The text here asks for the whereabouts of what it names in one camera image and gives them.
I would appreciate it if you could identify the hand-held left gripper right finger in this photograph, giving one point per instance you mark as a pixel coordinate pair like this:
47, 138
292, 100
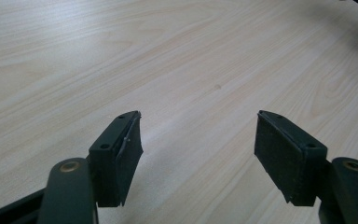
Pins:
286, 155

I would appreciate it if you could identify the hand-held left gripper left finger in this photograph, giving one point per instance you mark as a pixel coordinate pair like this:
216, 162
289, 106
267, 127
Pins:
108, 168

